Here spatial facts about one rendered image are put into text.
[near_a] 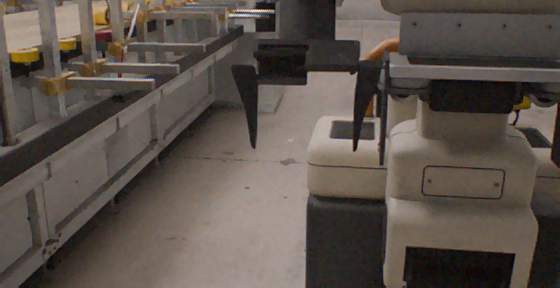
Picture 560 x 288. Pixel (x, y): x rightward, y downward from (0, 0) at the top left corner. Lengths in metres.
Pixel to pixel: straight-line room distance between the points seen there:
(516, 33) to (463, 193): 0.26
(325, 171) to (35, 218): 1.34
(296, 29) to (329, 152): 0.64
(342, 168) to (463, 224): 0.35
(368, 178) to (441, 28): 0.45
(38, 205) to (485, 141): 1.69
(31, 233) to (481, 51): 1.81
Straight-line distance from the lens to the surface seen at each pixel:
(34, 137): 1.74
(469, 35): 0.85
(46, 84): 1.85
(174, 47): 2.28
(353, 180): 1.20
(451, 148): 0.92
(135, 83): 1.81
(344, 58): 0.54
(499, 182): 0.94
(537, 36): 0.87
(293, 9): 0.57
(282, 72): 0.59
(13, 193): 1.75
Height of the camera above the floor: 1.17
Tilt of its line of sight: 17 degrees down
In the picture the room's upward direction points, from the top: straight up
